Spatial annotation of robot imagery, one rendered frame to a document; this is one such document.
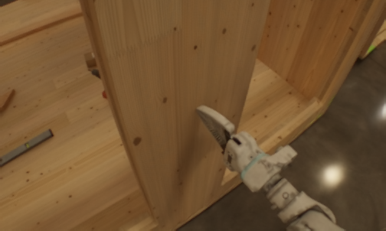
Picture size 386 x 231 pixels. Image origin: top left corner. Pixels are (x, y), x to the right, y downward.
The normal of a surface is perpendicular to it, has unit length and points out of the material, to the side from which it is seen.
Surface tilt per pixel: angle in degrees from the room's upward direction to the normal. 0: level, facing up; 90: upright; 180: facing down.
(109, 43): 90
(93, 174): 0
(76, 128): 0
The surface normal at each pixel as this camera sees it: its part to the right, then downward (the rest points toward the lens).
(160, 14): 0.60, 0.63
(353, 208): 0.03, -0.62
